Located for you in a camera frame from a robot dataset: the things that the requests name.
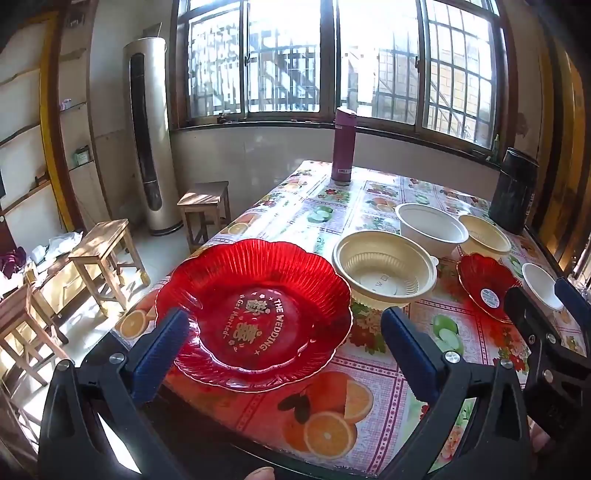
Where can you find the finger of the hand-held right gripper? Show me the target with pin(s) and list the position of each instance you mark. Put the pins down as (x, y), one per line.
(572, 295)
(535, 332)

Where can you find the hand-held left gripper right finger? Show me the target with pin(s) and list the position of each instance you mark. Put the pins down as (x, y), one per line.
(411, 350)

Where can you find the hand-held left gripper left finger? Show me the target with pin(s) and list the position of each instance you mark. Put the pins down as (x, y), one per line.
(161, 355)

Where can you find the white shallow paper bowl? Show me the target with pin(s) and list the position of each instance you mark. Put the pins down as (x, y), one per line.
(540, 284)

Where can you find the small red scalloped plate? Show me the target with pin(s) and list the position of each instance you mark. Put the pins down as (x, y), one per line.
(485, 281)

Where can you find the beige ribbed plastic bowl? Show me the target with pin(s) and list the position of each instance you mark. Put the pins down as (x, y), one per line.
(383, 272)

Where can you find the large red scalloped plate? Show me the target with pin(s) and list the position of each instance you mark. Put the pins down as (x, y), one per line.
(258, 295)

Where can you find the person's right hand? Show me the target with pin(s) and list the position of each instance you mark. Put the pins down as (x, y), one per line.
(539, 438)

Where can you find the person's left hand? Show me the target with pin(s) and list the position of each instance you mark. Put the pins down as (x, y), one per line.
(257, 474)

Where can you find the small beige plastic bowl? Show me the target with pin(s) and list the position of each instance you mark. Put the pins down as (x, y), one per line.
(487, 235)

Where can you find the black cylindrical canister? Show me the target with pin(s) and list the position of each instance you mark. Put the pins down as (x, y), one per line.
(512, 194)

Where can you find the white deep plastic bowl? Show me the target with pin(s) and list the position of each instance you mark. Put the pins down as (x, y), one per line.
(431, 228)

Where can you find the small wooden stool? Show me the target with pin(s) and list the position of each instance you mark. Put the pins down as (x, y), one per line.
(205, 203)
(18, 318)
(104, 244)

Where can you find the low wooden table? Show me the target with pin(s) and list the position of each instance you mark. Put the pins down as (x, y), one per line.
(51, 286)

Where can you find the white plastic bag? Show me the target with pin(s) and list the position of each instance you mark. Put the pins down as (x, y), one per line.
(57, 247)

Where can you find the green bottle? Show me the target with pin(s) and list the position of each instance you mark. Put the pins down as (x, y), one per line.
(495, 144)

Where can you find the dark red cloth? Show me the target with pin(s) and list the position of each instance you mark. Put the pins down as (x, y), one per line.
(11, 263)

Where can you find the tower air conditioner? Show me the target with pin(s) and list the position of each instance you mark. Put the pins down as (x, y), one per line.
(150, 138)

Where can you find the purple thermos bottle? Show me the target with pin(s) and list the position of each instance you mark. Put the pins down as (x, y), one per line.
(344, 143)

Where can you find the barred window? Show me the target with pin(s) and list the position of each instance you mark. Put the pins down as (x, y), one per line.
(337, 60)

